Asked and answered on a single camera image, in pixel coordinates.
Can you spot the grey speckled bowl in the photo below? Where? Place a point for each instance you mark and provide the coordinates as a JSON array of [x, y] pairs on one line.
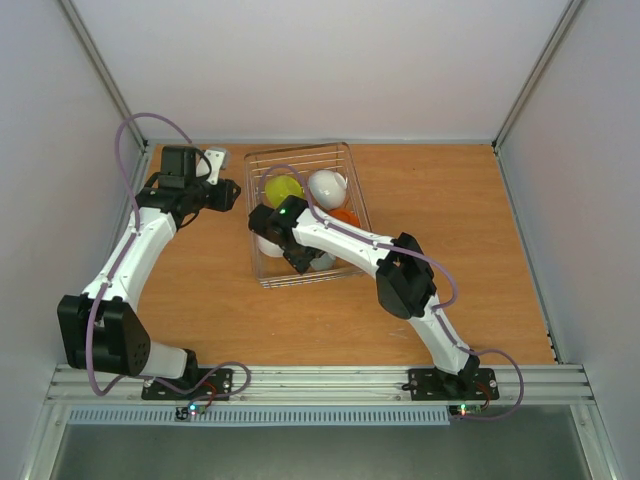
[[323, 262]]

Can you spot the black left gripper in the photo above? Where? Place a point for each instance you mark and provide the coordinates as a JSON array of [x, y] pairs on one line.
[[225, 202]]

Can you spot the green white bowl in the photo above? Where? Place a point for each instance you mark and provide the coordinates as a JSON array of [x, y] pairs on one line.
[[279, 188]]

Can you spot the grey slotted cable duct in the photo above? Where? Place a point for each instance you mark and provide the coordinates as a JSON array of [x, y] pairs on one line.
[[261, 416]]

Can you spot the aluminium front rail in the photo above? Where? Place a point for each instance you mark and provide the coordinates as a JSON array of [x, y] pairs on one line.
[[325, 385]]

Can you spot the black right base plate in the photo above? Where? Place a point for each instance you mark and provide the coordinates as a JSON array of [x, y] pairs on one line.
[[426, 384]]

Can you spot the small circuit board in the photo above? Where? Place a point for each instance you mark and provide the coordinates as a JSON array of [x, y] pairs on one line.
[[463, 410], [192, 411]]

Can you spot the right small circuit board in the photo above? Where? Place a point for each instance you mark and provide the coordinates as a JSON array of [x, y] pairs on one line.
[[463, 410]]

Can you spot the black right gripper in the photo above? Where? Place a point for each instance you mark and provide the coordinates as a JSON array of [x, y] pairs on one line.
[[300, 256]]

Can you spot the white ceramic bowl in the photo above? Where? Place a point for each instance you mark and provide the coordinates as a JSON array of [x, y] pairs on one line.
[[328, 188]]

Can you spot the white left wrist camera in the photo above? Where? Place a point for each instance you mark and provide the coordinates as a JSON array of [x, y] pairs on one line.
[[215, 160]]

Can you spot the silver wire dish rack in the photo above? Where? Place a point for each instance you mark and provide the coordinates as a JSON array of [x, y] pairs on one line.
[[306, 159]]

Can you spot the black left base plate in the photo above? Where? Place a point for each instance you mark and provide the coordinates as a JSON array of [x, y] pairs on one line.
[[184, 389]]

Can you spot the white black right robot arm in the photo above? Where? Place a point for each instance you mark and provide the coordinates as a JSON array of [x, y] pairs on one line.
[[404, 278]]

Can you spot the left small circuit board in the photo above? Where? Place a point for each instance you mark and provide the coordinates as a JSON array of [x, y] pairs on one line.
[[192, 411]]

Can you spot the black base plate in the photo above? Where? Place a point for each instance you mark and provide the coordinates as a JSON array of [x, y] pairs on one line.
[[426, 384], [184, 389]]

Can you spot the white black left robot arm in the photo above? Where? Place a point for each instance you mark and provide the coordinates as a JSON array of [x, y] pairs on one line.
[[100, 327]]

